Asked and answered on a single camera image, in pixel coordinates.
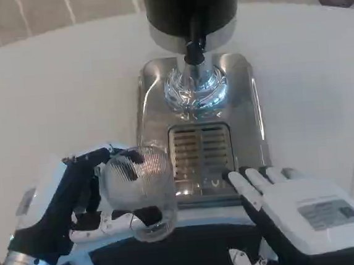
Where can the slotted drip tray grid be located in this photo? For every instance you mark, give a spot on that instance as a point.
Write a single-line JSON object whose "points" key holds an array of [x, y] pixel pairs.
{"points": [[202, 155]]}

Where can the steel drip tray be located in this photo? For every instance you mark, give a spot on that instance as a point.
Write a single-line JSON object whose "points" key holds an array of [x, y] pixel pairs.
{"points": [[245, 101]]}

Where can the robot body black white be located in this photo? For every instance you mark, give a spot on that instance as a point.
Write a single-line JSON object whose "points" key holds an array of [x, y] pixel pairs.
{"points": [[175, 256]]}

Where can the clear ribbed glass cup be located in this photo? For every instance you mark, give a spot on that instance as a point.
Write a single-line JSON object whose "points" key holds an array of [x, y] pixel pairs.
{"points": [[152, 184]]}

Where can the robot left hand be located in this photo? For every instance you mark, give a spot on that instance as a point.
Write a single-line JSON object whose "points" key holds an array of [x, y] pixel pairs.
{"points": [[52, 196]]}

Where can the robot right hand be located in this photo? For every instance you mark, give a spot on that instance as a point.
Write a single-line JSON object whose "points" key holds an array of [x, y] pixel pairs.
{"points": [[294, 202]]}

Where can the black steel drink dispenser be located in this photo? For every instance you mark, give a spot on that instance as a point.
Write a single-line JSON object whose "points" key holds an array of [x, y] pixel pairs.
{"points": [[169, 9]]}

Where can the black dispenser tap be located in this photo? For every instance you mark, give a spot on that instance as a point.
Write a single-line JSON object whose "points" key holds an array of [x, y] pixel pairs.
{"points": [[194, 52]]}

